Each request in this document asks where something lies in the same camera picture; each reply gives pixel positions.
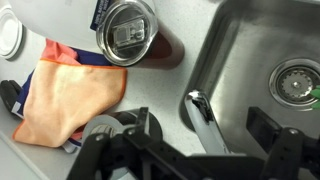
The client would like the orange pineapple plush toy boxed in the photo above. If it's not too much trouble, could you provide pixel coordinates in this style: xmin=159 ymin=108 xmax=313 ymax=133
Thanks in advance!
xmin=310 ymin=85 xmax=320 ymax=109

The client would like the metal sink drain strainer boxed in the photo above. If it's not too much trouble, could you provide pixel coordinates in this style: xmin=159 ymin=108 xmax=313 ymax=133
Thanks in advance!
xmin=268 ymin=58 xmax=320 ymax=111

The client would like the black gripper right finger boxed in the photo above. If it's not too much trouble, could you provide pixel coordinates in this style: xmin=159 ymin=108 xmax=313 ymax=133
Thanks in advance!
xmin=246 ymin=107 xmax=282 ymax=153

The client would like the orange microfiber cloth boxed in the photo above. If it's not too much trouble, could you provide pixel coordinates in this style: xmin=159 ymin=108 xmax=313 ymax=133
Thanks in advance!
xmin=12 ymin=59 xmax=127 ymax=147

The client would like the white round lid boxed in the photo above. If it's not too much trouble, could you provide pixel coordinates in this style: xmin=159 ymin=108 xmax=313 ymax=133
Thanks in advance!
xmin=0 ymin=5 xmax=23 ymax=59

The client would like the stainless steel sink basin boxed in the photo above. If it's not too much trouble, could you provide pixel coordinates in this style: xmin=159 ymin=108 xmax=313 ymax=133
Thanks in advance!
xmin=185 ymin=0 xmax=320 ymax=158

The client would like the white plastic jug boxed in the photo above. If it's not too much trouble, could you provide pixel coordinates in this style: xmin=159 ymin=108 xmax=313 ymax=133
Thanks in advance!
xmin=8 ymin=0 xmax=111 ymax=53

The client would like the dark red lidded tumbler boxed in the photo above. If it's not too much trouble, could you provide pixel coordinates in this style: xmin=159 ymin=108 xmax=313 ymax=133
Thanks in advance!
xmin=96 ymin=0 xmax=184 ymax=69

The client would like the chrome faucet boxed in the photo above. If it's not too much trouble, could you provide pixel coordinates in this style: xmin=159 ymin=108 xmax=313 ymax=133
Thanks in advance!
xmin=184 ymin=90 xmax=243 ymax=156

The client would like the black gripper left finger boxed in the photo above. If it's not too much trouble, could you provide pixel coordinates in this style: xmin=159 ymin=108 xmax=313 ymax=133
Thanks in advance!
xmin=136 ymin=107 xmax=149 ymax=131

